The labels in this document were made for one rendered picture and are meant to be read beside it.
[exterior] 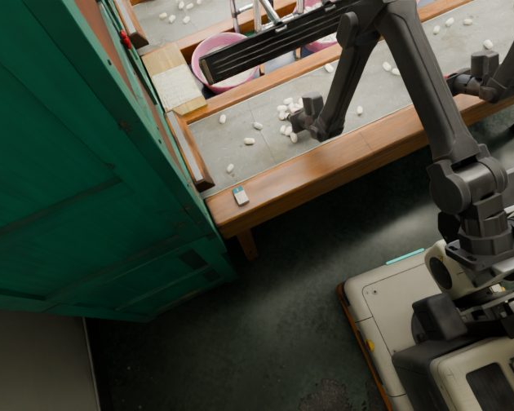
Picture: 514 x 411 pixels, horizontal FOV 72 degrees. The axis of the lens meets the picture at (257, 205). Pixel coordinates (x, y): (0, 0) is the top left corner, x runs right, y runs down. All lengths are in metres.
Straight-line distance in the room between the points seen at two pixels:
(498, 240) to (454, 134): 0.20
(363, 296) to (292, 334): 0.43
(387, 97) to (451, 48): 0.34
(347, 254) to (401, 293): 0.39
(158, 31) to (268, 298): 1.33
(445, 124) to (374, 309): 1.05
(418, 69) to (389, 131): 0.62
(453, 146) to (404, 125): 0.65
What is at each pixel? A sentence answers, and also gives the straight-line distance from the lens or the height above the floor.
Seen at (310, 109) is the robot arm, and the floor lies 0.93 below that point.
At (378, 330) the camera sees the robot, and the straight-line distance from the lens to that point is 1.62.
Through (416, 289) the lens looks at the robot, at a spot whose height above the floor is 0.28.
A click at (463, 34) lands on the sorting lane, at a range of 1.72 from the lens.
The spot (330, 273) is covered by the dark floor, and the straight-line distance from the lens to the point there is 1.90.
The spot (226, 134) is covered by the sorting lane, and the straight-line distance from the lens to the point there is 1.32.
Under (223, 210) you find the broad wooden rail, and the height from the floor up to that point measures 0.76.
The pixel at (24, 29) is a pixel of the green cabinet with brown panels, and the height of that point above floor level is 1.61.
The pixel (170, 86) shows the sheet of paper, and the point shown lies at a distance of 1.45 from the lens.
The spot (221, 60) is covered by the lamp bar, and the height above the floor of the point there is 1.09.
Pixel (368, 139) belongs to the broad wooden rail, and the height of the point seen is 0.76.
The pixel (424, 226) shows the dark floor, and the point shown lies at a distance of 2.07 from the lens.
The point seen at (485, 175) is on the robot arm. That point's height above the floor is 1.27.
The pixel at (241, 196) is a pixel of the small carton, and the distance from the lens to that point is 1.16.
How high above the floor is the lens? 1.86
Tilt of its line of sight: 69 degrees down
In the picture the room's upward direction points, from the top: 12 degrees counter-clockwise
